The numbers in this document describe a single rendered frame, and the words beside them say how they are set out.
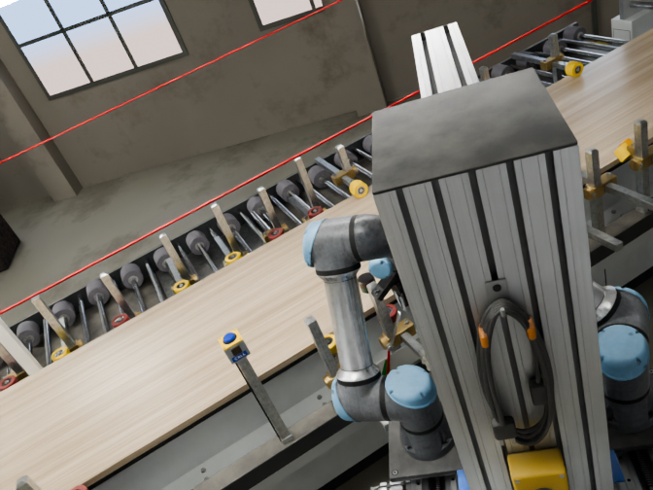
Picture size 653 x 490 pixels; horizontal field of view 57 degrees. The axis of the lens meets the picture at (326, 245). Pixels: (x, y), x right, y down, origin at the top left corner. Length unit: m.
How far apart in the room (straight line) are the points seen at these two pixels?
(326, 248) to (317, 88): 4.96
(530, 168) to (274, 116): 5.83
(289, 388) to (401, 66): 4.35
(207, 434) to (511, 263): 1.80
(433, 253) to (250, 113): 5.80
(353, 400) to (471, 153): 0.94
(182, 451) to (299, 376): 0.52
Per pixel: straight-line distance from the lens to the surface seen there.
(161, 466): 2.50
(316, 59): 6.25
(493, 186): 0.77
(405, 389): 1.54
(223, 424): 2.46
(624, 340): 1.56
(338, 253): 1.46
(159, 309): 2.91
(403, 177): 0.77
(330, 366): 2.19
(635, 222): 2.85
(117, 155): 7.22
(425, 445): 1.65
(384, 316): 2.18
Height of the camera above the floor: 2.40
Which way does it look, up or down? 33 degrees down
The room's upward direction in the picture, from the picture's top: 22 degrees counter-clockwise
